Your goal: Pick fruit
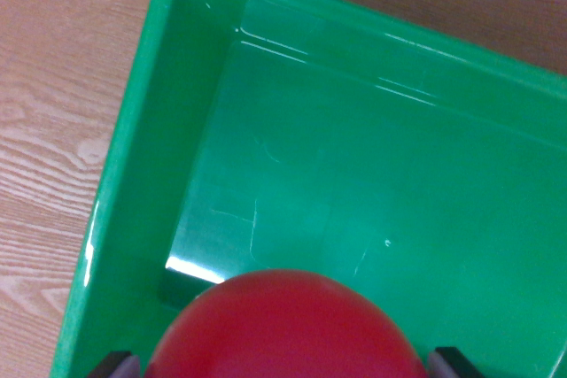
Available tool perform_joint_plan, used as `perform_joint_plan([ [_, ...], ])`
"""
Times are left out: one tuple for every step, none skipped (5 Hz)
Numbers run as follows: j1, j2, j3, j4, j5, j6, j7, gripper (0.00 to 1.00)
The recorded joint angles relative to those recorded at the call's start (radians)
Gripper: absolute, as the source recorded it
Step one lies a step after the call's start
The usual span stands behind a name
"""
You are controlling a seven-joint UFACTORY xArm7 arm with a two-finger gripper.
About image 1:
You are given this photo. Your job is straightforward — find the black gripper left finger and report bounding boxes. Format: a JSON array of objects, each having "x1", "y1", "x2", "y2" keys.
[{"x1": 87, "y1": 350, "x2": 142, "y2": 378}]

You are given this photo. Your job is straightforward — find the red toy tomato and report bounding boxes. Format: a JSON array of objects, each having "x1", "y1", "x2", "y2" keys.
[{"x1": 144, "y1": 268, "x2": 430, "y2": 378}]

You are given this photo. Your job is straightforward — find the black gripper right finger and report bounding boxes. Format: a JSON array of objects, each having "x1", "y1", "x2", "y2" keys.
[{"x1": 427, "y1": 345, "x2": 485, "y2": 378}]

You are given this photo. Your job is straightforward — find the green plastic bin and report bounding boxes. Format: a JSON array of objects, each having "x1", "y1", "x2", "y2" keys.
[{"x1": 48, "y1": 0, "x2": 567, "y2": 378}]

